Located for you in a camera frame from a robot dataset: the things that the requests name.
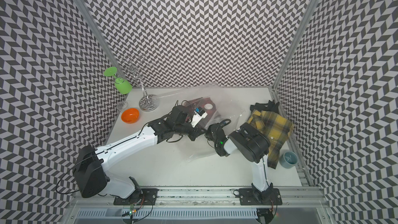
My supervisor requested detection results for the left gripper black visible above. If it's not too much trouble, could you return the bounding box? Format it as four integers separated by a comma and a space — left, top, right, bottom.
174, 118, 207, 141

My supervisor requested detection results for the clear plastic vacuum bag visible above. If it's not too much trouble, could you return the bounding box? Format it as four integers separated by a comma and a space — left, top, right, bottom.
155, 82, 252, 162

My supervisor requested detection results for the red black plaid shirt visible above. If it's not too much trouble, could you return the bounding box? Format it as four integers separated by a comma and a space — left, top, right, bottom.
182, 97, 221, 130

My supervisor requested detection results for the yellow plaid shirt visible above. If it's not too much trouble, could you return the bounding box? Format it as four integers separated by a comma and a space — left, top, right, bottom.
247, 110, 294, 169

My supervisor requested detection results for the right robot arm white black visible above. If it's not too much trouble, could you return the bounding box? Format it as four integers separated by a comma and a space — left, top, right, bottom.
205, 119, 273, 203

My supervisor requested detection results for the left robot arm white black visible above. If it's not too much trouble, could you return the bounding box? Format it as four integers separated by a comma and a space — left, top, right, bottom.
72, 105, 208, 202

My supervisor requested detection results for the black folded shirt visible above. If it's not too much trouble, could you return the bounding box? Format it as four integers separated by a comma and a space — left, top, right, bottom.
250, 100, 280, 114

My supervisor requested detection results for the chrome glass holder stand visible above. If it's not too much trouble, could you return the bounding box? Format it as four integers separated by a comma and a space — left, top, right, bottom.
121, 54, 159, 112

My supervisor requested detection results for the orange plastic bowl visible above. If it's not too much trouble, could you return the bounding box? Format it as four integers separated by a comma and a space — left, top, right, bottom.
121, 108, 140, 124

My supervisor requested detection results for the green plastic wine glass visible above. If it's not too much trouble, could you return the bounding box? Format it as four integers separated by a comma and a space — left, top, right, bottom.
103, 66, 132, 95

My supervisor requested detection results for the grey blue cup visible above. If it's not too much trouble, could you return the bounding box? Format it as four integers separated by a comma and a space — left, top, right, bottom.
279, 151, 299, 169

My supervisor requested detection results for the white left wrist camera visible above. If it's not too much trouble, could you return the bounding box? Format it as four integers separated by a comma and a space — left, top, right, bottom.
191, 107, 207, 128

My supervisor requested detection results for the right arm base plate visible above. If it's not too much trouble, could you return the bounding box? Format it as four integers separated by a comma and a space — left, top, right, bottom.
235, 188, 283, 206

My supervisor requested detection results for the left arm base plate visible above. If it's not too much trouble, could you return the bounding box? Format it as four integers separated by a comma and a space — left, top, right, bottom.
114, 176, 159, 206

